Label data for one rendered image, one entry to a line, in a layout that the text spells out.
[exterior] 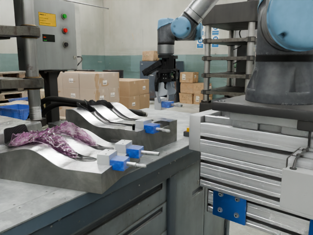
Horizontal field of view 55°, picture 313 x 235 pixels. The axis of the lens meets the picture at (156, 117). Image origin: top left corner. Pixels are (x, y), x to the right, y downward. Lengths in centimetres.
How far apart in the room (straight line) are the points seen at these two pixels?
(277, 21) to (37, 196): 64
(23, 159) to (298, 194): 67
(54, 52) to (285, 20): 150
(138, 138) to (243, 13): 417
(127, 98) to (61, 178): 498
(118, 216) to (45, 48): 111
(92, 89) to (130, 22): 496
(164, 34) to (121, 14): 865
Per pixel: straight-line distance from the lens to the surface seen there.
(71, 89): 536
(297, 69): 66
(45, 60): 181
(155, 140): 111
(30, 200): 79
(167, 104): 133
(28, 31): 160
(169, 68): 132
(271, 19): 52
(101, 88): 502
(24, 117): 479
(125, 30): 979
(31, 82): 160
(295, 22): 52
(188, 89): 799
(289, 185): 55
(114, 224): 102
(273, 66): 66
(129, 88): 571
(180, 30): 115
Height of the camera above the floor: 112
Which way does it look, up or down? 11 degrees down
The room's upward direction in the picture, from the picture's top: straight up
